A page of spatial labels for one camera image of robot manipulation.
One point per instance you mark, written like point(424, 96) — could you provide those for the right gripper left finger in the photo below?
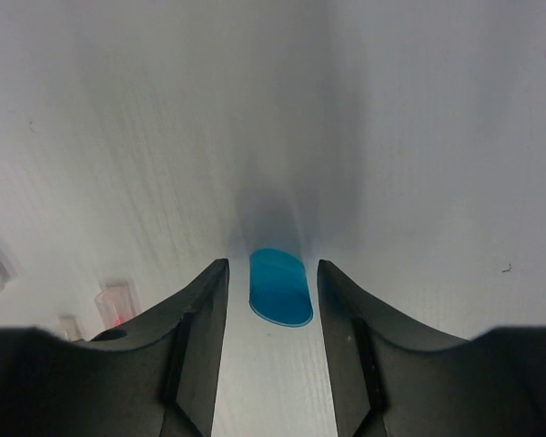
point(154, 375)

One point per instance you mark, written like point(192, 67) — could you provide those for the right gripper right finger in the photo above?
point(391, 375)

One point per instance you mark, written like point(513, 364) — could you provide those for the grey purple marker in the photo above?
point(117, 303)

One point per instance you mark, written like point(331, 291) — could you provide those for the yellow highlighter pen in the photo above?
point(68, 329)

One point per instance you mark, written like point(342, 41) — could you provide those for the blue cap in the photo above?
point(278, 288)

